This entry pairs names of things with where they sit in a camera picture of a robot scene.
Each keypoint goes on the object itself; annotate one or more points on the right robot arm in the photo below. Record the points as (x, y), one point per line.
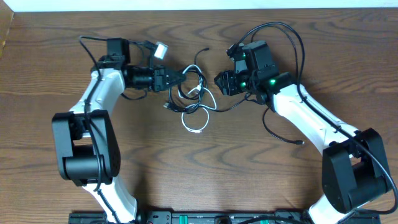
(354, 163)

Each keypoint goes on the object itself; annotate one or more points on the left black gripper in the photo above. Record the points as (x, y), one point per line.
(160, 78)

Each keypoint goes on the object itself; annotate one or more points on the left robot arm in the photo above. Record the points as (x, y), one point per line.
(86, 146)

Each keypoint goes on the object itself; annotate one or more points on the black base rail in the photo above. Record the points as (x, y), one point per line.
(280, 216)

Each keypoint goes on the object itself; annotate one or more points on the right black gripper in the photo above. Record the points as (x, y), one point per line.
(227, 86)

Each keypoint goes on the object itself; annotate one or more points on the cardboard box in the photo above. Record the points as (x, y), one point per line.
(6, 18)

